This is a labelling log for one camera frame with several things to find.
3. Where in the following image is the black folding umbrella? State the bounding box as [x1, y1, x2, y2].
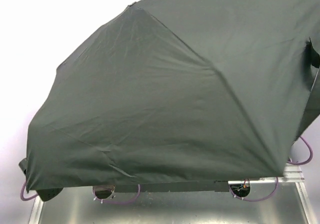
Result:
[23, 0, 320, 191]

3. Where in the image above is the aluminium frame rail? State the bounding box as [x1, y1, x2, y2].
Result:
[240, 164, 317, 224]

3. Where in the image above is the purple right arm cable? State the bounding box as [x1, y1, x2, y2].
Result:
[228, 136, 314, 202]

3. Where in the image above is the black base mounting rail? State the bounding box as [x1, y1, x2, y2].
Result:
[114, 180, 232, 194]

